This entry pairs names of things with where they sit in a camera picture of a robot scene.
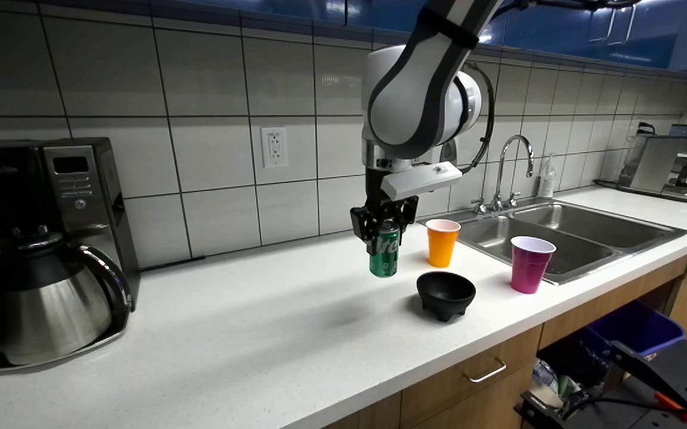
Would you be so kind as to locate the blue plastic bin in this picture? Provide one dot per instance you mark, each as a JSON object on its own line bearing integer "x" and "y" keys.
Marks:
{"x": 637, "y": 326}

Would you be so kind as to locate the green soda can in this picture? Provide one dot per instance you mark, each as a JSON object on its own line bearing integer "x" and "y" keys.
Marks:
{"x": 384, "y": 255}

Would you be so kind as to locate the purple plastic cup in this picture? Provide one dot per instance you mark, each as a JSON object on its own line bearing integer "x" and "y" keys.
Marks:
{"x": 531, "y": 270}

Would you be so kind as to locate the blue upper cabinets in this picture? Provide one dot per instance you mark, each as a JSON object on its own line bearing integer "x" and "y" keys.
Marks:
{"x": 200, "y": 9}

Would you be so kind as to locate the steel coffee carafe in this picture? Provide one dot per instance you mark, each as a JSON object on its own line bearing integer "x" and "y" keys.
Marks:
{"x": 48, "y": 306}

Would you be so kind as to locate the orange plastic cup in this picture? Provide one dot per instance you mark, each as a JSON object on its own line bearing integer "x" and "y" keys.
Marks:
{"x": 441, "y": 249}

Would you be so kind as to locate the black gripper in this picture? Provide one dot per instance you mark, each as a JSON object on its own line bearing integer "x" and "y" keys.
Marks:
{"x": 388, "y": 210}

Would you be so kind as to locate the white wall outlet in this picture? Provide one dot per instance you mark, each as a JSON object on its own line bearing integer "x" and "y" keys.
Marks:
{"x": 275, "y": 148}

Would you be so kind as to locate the clear soap bottle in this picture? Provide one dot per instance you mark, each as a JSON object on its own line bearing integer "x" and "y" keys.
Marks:
{"x": 546, "y": 185}

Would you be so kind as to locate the black coffee maker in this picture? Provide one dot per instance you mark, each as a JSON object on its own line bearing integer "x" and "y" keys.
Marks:
{"x": 81, "y": 192}

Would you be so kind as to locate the chrome faucet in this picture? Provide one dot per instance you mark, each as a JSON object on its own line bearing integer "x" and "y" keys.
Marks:
{"x": 504, "y": 163}

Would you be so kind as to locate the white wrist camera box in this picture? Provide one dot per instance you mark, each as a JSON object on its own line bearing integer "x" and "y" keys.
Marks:
{"x": 423, "y": 180}

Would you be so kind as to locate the steel espresso machine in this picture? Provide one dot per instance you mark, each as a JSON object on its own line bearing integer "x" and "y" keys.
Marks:
{"x": 661, "y": 168}

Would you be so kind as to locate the steel double sink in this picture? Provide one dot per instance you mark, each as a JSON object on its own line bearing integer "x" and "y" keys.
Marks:
{"x": 596, "y": 226}

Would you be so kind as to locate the wooden lower cabinets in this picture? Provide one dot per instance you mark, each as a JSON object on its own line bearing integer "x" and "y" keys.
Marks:
{"x": 453, "y": 390}

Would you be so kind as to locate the chrome faucet knob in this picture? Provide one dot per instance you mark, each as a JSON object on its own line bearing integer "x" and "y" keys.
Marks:
{"x": 481, "y": 205}
{"x": 510, "y": 201}

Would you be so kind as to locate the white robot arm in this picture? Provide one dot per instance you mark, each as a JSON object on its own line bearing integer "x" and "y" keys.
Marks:
{"x": 416, "y": 95}

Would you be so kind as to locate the black bowl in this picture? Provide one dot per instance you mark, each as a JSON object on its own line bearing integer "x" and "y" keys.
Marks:
{"x": 444, "y": 297}

